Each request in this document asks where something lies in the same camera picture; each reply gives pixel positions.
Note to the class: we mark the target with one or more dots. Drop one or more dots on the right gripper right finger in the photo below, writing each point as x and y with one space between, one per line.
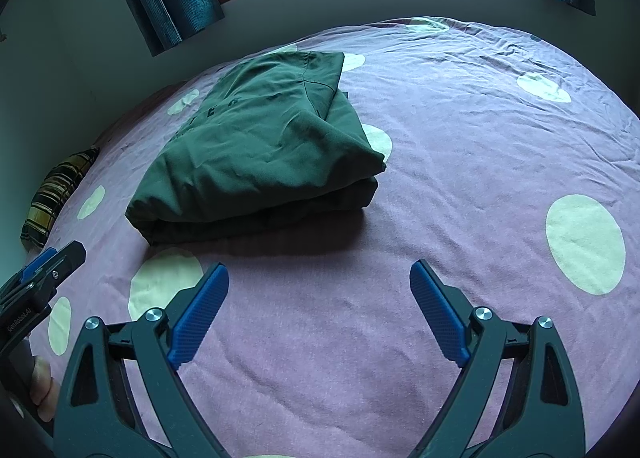
516 394

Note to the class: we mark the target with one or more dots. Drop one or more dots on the pink bedsheet with green dots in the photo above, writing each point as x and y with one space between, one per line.
510 168

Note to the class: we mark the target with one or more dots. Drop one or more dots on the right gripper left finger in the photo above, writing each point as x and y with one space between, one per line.
97 415

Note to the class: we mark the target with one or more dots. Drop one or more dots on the striped yellow black pillow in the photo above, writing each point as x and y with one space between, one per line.
56 188

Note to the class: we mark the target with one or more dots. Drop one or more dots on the dark green shorts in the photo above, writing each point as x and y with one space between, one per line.
275 144

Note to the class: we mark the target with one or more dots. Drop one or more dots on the person's left hand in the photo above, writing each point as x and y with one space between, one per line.
44 390

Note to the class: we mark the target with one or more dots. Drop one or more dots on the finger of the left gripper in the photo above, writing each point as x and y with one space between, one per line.
23 280
62 265

